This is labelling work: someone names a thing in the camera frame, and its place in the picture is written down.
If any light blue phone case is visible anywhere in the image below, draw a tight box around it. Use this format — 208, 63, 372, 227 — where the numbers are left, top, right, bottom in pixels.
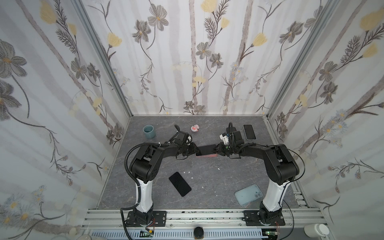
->
243, 124, 257, 140

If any black smartphone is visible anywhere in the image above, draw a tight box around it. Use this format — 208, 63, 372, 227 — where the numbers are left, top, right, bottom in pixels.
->
196, 145, 217, 157
169, 172, 192, 197

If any pink phone case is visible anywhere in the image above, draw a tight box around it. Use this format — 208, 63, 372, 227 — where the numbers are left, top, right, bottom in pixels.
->
196, 154, 218, 158

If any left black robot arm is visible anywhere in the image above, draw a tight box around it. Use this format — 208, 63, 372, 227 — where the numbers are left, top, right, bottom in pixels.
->
120, 125, 197, 240

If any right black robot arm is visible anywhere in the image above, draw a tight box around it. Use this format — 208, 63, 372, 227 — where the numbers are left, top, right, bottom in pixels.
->
216, 131, 300, 226

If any pale green phone case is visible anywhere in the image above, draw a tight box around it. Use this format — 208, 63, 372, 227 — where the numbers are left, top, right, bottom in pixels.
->
235, 185, 263, 206

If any pink white cupcake toy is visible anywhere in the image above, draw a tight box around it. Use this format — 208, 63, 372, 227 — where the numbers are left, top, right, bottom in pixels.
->
191, 125, 200, 132

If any teal ceramic cup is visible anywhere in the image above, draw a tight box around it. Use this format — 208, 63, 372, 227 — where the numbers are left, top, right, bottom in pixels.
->
143, 125, 156, 139

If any black round knob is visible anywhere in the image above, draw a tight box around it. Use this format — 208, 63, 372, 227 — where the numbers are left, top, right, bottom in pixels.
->
193, 227, 205, 240

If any white cylinder container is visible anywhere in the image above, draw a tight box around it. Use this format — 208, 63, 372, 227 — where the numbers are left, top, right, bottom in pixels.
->
304, 224, 330, 238

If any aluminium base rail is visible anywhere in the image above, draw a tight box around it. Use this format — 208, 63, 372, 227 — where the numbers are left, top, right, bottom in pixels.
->
81, 194, 328, 240

